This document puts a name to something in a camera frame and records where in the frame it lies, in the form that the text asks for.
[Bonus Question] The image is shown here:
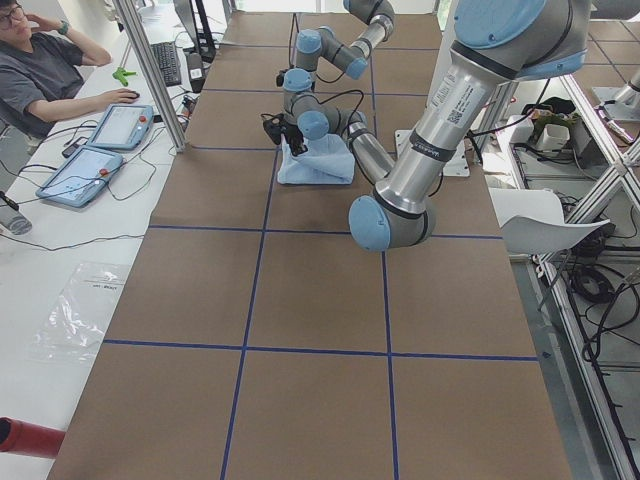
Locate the clear plastic bag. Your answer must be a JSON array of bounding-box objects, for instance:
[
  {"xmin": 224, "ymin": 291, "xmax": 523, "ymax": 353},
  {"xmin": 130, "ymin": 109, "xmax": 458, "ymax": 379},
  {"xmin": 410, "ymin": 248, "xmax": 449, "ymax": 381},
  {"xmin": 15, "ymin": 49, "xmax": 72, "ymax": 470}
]
[{"xmin": 28, "ymin": 262, "xmax": 131, "ymax": 365}]

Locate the light blue button-up shirt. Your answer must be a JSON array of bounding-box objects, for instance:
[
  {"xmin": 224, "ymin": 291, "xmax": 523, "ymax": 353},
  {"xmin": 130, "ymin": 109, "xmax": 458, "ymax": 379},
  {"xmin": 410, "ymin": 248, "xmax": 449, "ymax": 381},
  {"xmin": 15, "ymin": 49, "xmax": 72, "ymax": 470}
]
[{"xmin": 277, "ymin": 134, "xmax": 355, "ymax": 185}]

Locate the blue teach pendant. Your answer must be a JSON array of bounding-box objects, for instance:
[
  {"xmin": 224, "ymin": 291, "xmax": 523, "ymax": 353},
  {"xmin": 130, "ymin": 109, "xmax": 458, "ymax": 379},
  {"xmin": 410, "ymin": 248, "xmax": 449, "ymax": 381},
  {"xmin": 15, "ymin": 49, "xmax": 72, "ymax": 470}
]
[
  {"xmin": 87, "ymin": 104, "xmax": 154, "ymax": 151},
  {"xmin": 36, "ymin": 146, "xmax": 124, "ymax": 208}
]

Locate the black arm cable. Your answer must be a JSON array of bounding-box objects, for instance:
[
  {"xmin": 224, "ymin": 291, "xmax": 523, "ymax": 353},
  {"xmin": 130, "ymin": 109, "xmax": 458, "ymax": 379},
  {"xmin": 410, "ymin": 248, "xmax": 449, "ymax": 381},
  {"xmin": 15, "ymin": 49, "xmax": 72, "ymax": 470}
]
[{"xmin": 294, "ymin": 88, "xmax": 374, "ymax": 136}]

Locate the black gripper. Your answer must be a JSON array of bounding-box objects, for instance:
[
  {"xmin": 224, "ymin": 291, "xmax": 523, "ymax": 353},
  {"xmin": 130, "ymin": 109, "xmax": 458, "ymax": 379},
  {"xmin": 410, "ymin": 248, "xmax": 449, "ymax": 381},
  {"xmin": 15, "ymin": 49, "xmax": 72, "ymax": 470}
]
[
  {"xmin": 276, "ymin": 69, "xmax": 293, "ymax": 88},
  {"xmin": 261, "ymin": 113, "xmax": 308, "ymax": 157}
]

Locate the seated person grey shirt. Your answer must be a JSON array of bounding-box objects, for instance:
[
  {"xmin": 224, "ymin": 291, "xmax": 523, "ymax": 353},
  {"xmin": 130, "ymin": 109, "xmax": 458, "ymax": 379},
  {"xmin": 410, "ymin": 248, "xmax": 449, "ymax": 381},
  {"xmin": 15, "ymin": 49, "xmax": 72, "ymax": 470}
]
[{"xmin": 1, "ymin": 1, "xmax": 131, "ymax": 140}]

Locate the grey aluminium frame post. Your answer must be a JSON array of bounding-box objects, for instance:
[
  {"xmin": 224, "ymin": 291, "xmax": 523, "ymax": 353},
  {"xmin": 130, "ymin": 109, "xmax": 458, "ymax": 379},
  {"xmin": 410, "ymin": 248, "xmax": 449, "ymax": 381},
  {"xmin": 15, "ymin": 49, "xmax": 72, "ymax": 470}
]
[{"xmin": 113, "ymin": 0, "xmax": 186, "ymax": 153}]

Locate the upper blue teach pendant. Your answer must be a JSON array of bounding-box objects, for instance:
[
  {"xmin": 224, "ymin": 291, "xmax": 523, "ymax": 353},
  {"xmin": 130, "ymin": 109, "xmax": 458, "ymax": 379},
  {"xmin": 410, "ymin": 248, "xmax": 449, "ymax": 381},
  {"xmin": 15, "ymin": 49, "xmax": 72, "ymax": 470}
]
[{"xmin": 87, "ymin": 104, "xmax": 154, "ymax": 151}]

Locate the red cylinder object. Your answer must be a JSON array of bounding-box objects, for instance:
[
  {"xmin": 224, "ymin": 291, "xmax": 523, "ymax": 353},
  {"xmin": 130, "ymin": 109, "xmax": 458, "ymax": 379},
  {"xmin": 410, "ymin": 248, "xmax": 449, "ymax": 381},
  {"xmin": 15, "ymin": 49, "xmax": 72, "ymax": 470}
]
[{"xmin": 1, "ymin": 417, "xmax": 65, "ymax": 459}]

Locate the lower blue teach pendant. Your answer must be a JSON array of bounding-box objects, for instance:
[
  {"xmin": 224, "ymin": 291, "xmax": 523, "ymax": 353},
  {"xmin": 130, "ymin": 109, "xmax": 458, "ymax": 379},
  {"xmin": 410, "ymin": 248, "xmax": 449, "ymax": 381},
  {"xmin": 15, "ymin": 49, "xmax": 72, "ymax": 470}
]
[{"xmin": 36, "ymin": 146, "xmax": 124, "ymax": 208}]

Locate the black keyboard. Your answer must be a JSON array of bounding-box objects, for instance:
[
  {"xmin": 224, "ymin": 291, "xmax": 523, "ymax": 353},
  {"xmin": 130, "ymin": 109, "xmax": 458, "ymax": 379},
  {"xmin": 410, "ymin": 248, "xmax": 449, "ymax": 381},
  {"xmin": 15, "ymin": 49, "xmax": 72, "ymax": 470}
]
[{"xmin": 150, "ymin": 42, "xmax": 182, "ymax": 87}]

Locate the green plastic clamp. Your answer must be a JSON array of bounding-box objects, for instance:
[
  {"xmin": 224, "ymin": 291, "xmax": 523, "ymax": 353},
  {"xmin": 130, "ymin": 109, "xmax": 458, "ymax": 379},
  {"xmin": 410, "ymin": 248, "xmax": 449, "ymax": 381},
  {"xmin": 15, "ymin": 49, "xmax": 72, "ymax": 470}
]
[{"xmin": 112, "ymin": 66, "xmax": 136, "ymax": 87}]

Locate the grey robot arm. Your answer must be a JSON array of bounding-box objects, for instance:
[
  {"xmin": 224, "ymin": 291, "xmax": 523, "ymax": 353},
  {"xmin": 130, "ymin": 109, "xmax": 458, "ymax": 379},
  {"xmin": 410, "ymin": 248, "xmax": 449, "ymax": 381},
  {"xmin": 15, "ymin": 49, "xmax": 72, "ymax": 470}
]
[
  {"xmin": 263, "ymin": 1, "xmax": 591, "ymax": 251},
  {"xmin": 276, "ymin": 0, "xmax": 395, "ymax": 89}
]

